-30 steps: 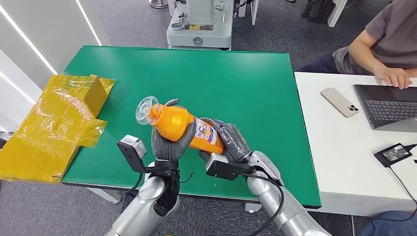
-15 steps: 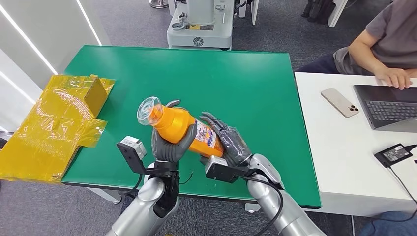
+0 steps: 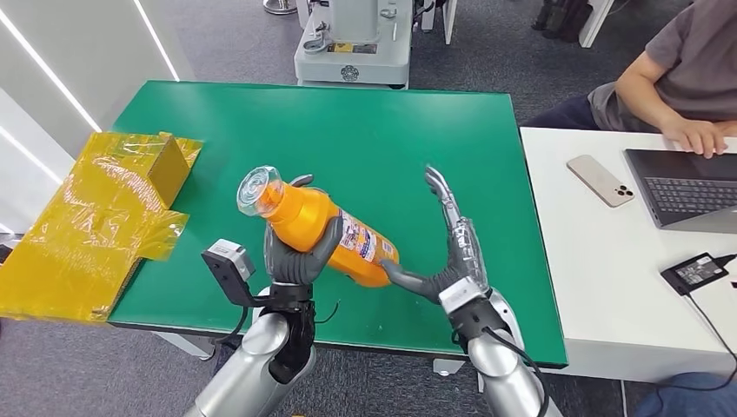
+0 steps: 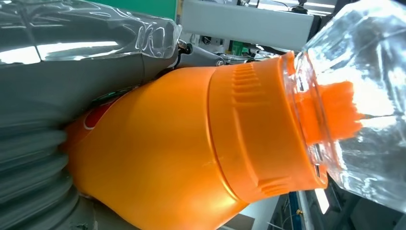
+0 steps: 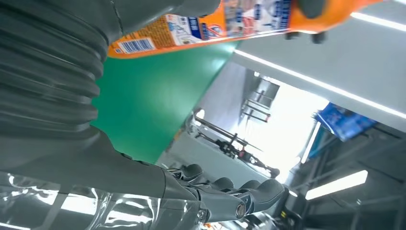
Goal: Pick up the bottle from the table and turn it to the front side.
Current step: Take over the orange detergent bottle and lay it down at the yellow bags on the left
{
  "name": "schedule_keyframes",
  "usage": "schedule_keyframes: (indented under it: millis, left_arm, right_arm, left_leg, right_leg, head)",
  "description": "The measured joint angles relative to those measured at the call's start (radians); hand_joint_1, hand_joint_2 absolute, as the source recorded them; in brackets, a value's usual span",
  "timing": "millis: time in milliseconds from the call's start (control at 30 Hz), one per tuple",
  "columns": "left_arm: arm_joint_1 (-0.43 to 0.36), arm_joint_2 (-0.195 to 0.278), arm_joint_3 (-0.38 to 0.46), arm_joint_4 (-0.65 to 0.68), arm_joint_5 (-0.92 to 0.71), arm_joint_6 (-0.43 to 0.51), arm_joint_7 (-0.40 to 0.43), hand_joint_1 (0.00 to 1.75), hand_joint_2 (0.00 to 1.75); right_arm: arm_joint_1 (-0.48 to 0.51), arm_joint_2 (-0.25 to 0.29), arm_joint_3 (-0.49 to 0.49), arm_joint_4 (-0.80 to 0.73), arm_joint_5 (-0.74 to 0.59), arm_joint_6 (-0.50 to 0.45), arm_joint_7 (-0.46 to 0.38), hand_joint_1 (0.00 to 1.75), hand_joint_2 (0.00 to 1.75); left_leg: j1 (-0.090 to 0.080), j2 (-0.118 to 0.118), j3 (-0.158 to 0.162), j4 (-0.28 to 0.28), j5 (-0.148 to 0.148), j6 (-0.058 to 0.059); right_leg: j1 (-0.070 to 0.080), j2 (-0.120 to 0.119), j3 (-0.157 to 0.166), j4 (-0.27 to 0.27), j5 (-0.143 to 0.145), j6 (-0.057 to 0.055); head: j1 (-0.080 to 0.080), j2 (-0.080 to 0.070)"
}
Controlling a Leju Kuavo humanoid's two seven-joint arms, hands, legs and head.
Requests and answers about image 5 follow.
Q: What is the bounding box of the metal stand with pole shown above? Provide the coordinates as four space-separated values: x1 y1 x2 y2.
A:
192 109 282 179

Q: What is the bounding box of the ceiling light panel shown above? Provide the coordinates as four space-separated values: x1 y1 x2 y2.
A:
305 170 369 201

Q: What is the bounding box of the blue printed banner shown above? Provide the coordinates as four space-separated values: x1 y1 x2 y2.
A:
315 102 378 142

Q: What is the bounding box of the wall light strip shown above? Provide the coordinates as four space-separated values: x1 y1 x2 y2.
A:
235 49 406 120
350 12 406 33

